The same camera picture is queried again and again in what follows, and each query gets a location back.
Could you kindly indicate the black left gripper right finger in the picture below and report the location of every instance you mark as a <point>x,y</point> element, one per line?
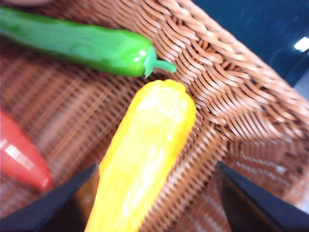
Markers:
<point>256,207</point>

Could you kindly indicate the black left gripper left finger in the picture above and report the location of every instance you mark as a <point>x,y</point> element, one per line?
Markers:
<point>48,207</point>

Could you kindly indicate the yellow corn cob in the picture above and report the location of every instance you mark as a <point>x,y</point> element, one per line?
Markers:
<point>144,145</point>

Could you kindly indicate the brown wicker basket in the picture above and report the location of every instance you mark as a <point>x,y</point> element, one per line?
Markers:
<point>217,60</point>

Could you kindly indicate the orange carrot with green leaves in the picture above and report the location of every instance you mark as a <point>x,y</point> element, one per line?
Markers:
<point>17,154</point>

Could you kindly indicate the green chili pepper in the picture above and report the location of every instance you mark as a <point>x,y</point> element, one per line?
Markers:
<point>84,46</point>

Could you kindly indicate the brown egg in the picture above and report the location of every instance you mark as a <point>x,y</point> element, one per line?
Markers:
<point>26,2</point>

